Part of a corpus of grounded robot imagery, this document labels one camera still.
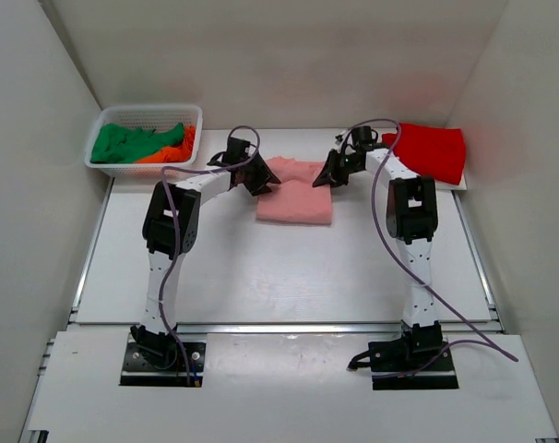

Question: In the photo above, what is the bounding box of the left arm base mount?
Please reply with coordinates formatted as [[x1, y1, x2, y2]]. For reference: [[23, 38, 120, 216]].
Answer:
[[119, 336, 207, 389]]

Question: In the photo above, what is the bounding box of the folded red t-shirt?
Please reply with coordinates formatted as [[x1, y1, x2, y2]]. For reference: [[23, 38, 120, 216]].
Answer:
[[394, 123, 466, 185]]

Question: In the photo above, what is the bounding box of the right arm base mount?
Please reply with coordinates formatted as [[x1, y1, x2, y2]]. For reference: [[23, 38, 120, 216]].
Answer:
[[347, 322, 459, 391]]

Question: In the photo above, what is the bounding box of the orange t-shirt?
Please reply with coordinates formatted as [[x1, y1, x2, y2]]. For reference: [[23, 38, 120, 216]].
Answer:
[[137, 126, 196, 164]]

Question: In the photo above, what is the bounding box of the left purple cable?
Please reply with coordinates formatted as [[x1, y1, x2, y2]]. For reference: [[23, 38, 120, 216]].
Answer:
[[160, 125, 262, 386]]

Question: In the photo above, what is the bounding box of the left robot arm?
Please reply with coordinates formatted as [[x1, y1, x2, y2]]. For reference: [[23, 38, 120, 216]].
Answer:
[[131, 137, 280, 370]]

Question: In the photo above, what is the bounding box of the folded white t-shirt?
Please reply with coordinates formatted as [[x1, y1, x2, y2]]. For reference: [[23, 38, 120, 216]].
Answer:
[[435, 175, 467, 191]]

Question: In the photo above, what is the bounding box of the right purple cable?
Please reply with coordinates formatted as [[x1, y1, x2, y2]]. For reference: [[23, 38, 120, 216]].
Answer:
[[334, 118, 520, 381]]

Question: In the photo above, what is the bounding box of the white plastic basket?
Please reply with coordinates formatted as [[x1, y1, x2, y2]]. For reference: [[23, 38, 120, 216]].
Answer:
[[84, 103, 203, 178]]

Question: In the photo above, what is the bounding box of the pink t-shirt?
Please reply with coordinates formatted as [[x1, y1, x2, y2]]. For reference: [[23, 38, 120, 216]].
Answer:
[[256, 156, 333, 225]]

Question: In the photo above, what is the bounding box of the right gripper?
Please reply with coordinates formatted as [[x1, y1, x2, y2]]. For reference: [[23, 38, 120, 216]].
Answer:
[[314, 150, 363, 190]]

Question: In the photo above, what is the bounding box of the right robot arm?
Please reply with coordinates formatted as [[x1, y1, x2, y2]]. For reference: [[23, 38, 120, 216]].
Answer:
[[313, 125, 443, 370]]

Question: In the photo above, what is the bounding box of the green t-shirt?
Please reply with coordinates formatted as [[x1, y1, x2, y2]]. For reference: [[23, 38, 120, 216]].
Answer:
[[90, 123, 185, 164]]

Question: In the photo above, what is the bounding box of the purple cable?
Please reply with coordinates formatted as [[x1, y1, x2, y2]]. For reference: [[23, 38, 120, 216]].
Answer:
[[160, 125, 262, 386], [334, 118, 520, 381]]

